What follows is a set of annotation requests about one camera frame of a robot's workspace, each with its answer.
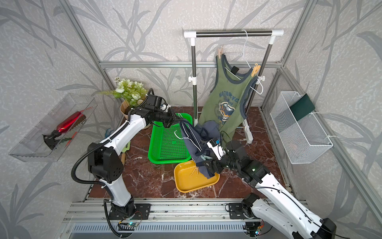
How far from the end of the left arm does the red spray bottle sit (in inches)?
12.5

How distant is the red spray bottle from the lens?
2.01 feet

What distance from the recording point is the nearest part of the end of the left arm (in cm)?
65
